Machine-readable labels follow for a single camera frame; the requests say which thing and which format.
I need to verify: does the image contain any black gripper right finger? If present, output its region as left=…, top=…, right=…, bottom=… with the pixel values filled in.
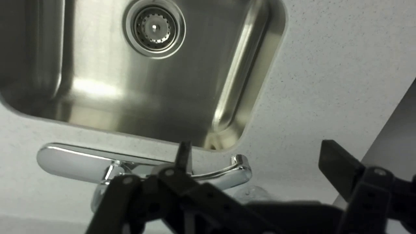
left=318, top=139, right=416, bottom=234

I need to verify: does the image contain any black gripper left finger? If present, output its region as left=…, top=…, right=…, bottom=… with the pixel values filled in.
left=86, top=139, right=271, bottom=234

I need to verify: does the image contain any stainless steel sink basin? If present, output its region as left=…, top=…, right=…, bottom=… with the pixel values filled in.
left=0, top=0, right=289, bottom=154

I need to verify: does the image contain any metal sink drain strainer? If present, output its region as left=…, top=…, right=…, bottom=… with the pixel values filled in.
left=123, top=0, right=188, bottom=61

